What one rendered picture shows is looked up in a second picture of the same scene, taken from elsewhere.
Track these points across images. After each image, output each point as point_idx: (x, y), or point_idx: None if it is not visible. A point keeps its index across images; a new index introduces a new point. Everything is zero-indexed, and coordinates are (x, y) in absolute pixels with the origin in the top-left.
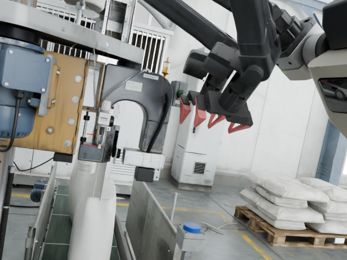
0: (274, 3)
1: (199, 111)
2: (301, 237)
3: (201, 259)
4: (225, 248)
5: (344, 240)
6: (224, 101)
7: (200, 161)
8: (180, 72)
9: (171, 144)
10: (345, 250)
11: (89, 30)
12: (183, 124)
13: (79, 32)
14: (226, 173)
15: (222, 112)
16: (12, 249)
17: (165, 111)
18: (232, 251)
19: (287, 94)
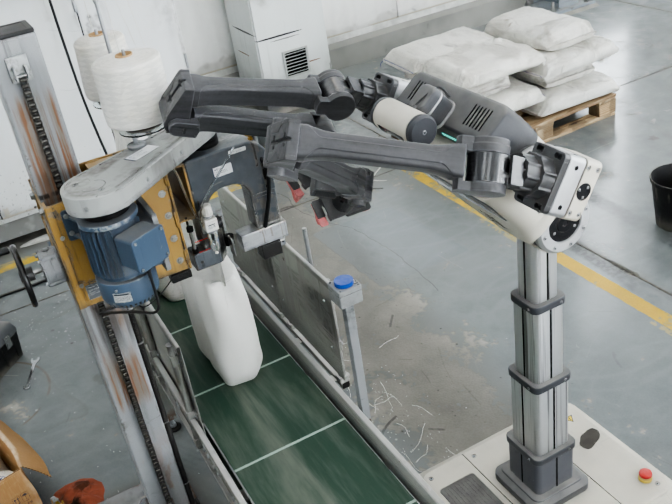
0: (353, 89)
1: (319, 220)
2: None
3: (361, 251)
4: (393, 214)
5: (588, 109)
6: (339, 207)
7: (292, 48)
8: None
9: (218, 28)
10: (591, 128)
11: (164, 156)
12: None
13: (158, 168)
14: (351, 39)
15: (341, 216)
16: (84, 357)
17: (268, 180)
18: (405, 214)
19: None
